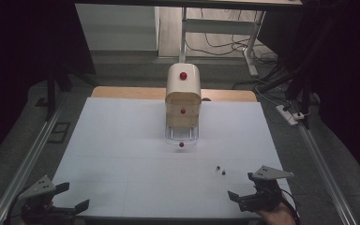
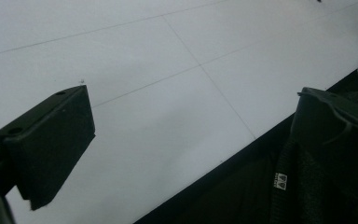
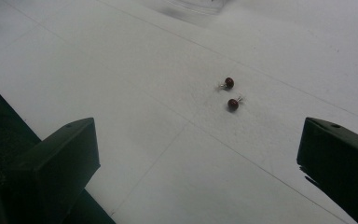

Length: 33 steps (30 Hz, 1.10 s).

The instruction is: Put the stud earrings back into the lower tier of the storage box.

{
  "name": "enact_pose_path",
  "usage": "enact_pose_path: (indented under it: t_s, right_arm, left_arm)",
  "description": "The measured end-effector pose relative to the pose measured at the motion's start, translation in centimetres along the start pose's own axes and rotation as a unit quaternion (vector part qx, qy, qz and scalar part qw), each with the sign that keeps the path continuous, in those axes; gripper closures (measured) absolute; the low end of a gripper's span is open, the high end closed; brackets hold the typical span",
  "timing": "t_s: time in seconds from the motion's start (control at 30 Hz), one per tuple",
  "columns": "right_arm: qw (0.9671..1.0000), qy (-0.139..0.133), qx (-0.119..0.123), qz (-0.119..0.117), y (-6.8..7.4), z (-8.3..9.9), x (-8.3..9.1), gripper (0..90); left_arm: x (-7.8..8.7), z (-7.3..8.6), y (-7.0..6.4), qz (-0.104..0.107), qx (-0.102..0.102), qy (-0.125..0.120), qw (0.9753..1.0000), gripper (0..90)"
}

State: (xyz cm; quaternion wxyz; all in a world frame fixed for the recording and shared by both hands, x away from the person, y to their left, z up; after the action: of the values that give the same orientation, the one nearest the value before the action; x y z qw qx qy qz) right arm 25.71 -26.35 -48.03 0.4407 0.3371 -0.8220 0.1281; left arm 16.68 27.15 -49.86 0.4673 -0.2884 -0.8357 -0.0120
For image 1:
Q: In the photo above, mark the white metal desk frame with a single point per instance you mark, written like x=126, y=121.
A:
x=218, y=26

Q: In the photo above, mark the person's right hand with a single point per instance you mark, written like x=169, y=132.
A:
x=278, y=217

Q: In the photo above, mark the small dark earring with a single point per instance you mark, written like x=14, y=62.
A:
x=217, y=168
x=223, y=172

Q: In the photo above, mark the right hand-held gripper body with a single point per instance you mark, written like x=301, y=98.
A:
x=267, y=190

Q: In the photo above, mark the white mini drawer cabinet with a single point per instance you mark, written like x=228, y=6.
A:
x=182, y=90

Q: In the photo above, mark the clear drawer with red knob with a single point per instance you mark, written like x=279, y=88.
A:
x=181, y=144

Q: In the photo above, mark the white power strip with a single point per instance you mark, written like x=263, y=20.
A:
x=289, y=116

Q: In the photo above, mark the black tripod stand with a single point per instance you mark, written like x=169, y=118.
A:
x=303, y=78

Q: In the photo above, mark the wooden table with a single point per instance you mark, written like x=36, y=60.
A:
x=128, y=92

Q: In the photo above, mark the metal floor rail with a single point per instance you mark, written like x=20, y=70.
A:
x=323, y=168
x=28, y=162

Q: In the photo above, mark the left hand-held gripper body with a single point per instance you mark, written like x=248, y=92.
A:
x=37, y=187

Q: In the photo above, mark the white paper mat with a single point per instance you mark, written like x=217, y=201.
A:
x=131, y=162

